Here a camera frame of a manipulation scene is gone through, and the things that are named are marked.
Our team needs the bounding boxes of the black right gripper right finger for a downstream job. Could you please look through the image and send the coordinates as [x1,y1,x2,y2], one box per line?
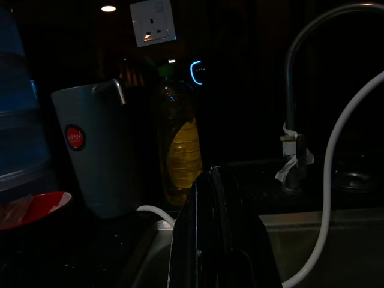
[212,164,283,288]

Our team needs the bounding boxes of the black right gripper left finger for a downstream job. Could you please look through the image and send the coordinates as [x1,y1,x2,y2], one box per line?
[167,167,232,288]

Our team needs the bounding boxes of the red bowl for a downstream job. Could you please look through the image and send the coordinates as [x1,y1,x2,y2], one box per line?
[0,191,73,232]

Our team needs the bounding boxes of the chrome kitchen faucet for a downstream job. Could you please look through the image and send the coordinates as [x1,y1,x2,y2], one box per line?
[283,2,384,193]

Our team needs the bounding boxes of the yellow dish soap bottle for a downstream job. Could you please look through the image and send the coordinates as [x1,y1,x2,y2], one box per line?
[155,64,205,206]

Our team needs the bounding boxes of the white wrapped tape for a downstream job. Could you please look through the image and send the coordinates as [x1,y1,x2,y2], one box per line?
[275,122,315,182]

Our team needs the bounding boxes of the stainless steel sink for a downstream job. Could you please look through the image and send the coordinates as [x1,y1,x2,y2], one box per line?
[128,206,384,288]

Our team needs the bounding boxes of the grey water purifier red sticker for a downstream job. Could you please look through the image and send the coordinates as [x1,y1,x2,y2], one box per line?
[50,78,142,220]

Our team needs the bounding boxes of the white hose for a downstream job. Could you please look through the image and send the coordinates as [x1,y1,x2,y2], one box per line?
[136,70,384,288]

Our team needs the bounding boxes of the white wall socket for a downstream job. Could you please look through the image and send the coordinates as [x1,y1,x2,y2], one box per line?
[129,0,178,49]

